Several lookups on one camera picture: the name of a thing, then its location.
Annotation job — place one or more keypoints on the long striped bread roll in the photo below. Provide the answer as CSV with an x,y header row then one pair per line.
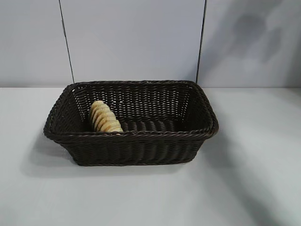
x,y
105,118

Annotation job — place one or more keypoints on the dark brown wicker basket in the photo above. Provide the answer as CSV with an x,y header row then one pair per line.
x,y
141,148

